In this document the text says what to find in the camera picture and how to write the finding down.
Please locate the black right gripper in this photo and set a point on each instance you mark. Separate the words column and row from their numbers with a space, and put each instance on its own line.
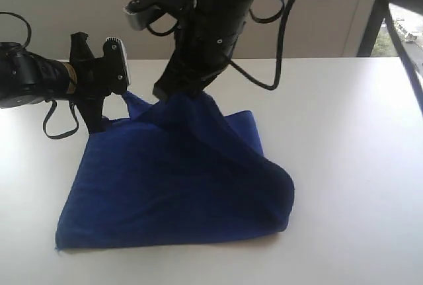
column 206, row 43

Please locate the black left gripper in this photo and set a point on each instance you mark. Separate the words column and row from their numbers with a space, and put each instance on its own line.
column 94, row 78

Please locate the blue towel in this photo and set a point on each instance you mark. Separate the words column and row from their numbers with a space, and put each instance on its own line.
column 174, row 173

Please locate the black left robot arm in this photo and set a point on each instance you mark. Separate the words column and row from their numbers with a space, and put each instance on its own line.
column 27, row 78

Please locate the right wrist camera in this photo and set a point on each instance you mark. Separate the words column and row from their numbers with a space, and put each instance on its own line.
column 141, row 13

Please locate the dark window frame pillar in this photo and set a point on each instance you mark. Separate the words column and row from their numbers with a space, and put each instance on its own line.
column 372, row 29

